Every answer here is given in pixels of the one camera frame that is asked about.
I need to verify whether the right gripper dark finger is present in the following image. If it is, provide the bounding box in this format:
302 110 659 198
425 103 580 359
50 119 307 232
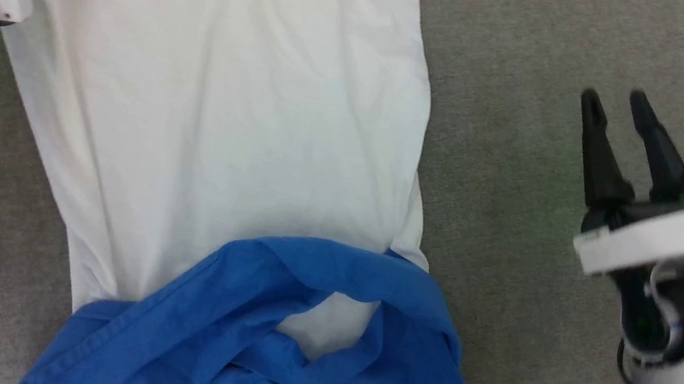
565 88 650 222
615 89 684 208

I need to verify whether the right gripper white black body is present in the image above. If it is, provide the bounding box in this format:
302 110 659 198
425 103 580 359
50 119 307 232
570 133 684 289

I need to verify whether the blue and white garment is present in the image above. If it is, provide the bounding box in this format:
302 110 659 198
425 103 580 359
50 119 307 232
0 0 527 384

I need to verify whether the grey fabric sofa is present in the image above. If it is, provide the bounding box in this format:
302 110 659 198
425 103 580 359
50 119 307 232
0 0 684 384

